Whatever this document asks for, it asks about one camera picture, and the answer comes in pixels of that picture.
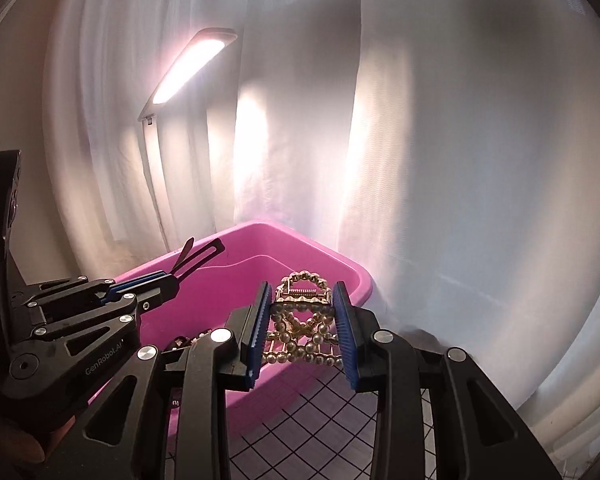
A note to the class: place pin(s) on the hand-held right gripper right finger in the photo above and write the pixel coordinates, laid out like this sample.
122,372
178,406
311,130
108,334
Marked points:
345,340

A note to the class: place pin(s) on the person's left hand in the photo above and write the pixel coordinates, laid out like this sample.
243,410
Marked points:
10,452

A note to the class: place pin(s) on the pink plastic tub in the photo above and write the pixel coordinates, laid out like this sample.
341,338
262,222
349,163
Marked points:
260,245

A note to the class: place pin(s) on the black grid table mat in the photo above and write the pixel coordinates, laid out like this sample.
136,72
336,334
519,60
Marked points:
325,435

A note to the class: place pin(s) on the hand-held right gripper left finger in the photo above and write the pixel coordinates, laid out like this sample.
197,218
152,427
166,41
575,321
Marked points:
260,340

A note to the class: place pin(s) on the black hair clip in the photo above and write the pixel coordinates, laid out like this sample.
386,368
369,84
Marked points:
200,256

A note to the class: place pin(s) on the black beaded hair accessory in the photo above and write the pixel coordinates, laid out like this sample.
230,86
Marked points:
182,342

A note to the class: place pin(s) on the white desk lamp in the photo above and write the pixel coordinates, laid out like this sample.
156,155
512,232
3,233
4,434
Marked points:
190,67

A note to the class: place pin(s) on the pearl hair claw clip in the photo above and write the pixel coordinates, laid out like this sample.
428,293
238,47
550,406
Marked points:
300,345

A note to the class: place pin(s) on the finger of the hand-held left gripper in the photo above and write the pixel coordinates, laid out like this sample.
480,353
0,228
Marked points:
80,287
130,310

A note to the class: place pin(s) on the white curtain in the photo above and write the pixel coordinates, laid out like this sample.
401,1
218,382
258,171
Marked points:
430,160

